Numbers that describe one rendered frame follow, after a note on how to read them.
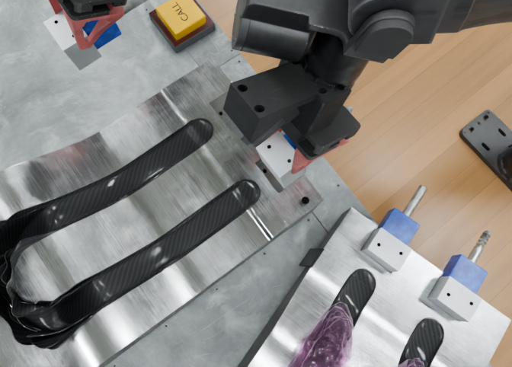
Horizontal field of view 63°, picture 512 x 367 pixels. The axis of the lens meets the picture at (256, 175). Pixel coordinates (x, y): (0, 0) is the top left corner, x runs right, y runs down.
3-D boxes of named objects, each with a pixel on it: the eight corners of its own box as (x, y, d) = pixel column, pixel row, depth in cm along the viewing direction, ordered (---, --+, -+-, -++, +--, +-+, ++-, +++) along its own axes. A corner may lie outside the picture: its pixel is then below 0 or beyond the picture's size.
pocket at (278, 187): (278, 152, 62) (281, 144, 58) (300, 180, 61) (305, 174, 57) (254, 170, 61) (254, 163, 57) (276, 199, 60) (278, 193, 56)
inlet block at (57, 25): (140, -5, 61) (129, -31, 55) (159, 20, 60) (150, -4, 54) (61, 44, 59) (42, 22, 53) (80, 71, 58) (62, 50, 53)
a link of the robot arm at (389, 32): (226, 79, 37) (260, -7, 26) (235, -3, 39) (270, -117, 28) (347, 102, 40) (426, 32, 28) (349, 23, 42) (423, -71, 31)
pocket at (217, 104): (235, 97, 64) (235, 86, 60) (256, 124, 63) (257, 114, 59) (210, 113, 63) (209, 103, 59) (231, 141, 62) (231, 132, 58)
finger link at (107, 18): (68, 67, 52) (73, 7, 45) (39, 25, 53) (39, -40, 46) (117, 55, 56) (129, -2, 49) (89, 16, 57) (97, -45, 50)
